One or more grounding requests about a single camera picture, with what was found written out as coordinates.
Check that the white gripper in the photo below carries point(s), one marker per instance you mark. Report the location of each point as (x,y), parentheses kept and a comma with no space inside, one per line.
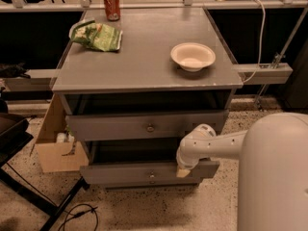
(185,161)

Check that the grey drawer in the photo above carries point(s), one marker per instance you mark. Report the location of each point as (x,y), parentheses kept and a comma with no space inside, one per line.
(140,163)
(142,125)

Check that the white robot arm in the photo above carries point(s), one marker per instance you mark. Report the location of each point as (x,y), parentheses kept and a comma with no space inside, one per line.
(273,169)

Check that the grey drawer cabinet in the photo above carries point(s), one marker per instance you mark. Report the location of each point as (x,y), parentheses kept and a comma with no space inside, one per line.
(142,77)

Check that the grey top drawer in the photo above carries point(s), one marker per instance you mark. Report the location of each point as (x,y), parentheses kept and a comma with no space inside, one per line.
(142,125)

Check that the white paper bowl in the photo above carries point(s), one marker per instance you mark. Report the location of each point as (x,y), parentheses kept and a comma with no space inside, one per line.
(192,56)

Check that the white bottle in box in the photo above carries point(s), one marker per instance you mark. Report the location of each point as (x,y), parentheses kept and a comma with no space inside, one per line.
(64,137)

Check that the cardboard box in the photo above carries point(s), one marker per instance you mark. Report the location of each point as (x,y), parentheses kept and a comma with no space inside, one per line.
(58,156)

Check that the green chip bag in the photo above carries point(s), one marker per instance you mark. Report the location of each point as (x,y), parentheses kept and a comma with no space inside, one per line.
(96,36)

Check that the red soda can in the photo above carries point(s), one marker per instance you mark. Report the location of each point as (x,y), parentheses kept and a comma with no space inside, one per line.
(112,10)

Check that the black stand frame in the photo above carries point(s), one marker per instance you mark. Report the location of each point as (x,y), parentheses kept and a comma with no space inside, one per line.
(32,200)

